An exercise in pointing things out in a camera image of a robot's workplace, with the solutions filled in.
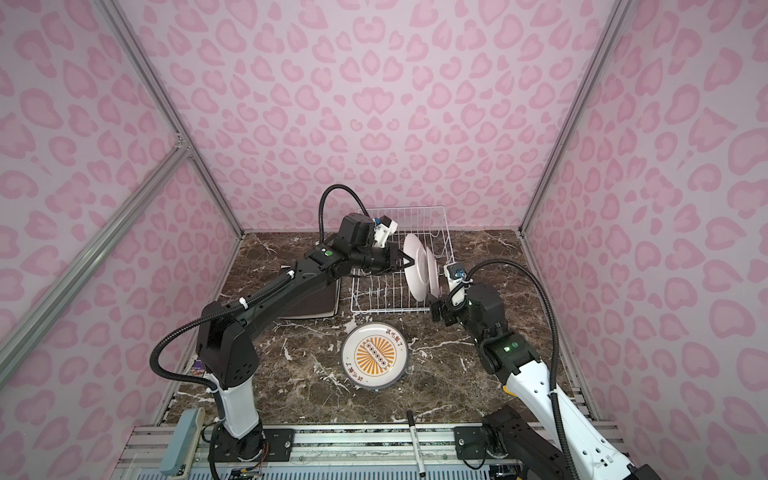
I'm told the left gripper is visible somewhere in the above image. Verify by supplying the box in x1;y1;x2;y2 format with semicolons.
350;241;416;274

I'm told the dark brown square plate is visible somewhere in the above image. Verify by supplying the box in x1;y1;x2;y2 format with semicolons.
278;273;341;320

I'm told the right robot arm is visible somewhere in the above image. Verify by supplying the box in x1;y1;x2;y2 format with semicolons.
427;284;659;479

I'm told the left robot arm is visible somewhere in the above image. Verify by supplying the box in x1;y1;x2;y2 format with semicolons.
197;213;414;462

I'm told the black marker pen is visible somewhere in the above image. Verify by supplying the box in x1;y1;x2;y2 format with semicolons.
406;410;427;479

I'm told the purple book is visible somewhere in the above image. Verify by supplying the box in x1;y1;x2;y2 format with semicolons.
187;359;206;377

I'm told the white wire dish rack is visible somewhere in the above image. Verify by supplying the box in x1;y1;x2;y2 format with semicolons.
350;206;454;314

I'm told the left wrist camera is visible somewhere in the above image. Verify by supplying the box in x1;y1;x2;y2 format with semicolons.
373;216;398;249

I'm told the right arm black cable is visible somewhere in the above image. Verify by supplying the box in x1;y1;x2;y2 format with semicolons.
452;257;583;480

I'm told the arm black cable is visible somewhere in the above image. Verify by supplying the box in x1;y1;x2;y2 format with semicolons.
148;184;370;391
452;257;583;480

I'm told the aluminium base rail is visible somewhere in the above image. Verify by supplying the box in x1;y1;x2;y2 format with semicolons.
110;421;637;480

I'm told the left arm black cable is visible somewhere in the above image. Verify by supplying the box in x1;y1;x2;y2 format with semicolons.
148;184;370;391

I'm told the grey box on rail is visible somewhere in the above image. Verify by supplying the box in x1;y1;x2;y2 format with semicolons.
159;408;205;480

